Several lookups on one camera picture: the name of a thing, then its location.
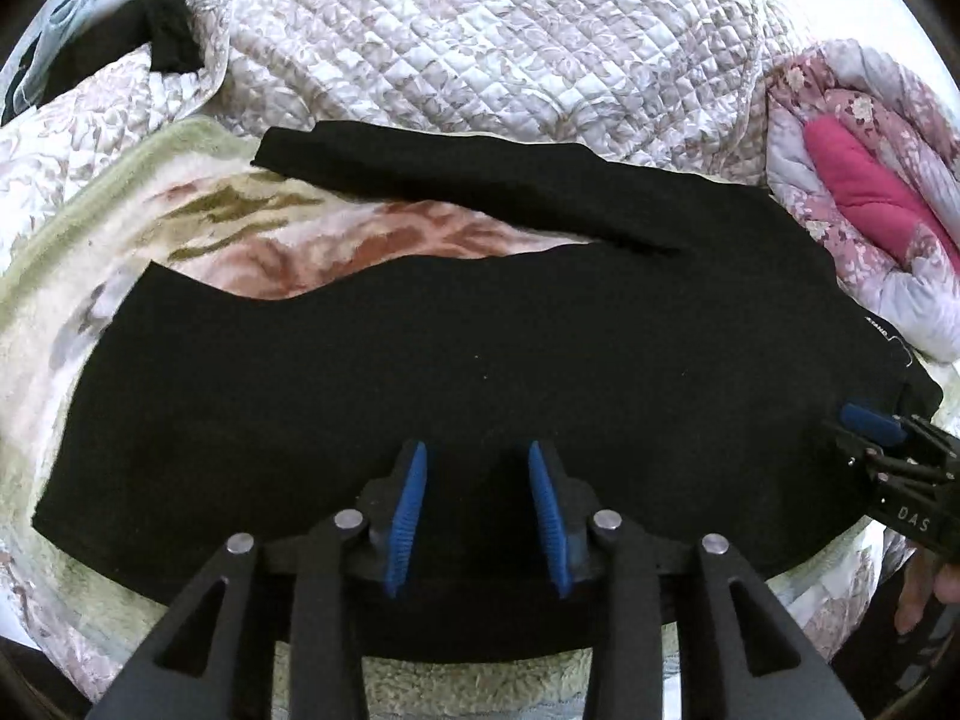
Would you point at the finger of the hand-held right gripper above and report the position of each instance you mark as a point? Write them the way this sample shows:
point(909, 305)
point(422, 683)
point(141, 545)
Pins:
point(870, 461)
point(870, 420)

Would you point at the black garment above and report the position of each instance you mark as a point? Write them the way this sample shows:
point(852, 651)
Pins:
point(169, 37)

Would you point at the person's right hand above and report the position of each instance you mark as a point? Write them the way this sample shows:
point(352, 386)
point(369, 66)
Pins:
point(915, 592)

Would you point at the light blue garment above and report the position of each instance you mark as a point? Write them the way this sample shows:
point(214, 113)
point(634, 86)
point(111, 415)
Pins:
point(64, 22)

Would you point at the pink floral comforter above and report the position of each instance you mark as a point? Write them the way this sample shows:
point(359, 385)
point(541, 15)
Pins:
point(862, 180)

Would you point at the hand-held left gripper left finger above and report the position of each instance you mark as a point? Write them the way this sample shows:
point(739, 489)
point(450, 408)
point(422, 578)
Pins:
point(409, 510)

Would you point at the person's dark clothing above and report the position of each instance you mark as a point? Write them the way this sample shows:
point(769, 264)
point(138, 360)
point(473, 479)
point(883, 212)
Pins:
point(877, 652)

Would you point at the black pants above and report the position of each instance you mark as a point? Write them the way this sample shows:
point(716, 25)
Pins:
point(525, 360)

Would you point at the beige quilted bedspread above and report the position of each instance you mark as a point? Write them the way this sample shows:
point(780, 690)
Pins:
point(487, 52)

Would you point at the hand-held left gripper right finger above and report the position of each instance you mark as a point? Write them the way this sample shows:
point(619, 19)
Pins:
point(546, 517)

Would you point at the floral plush blanket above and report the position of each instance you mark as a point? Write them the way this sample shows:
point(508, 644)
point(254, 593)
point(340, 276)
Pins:
point(225, 240)

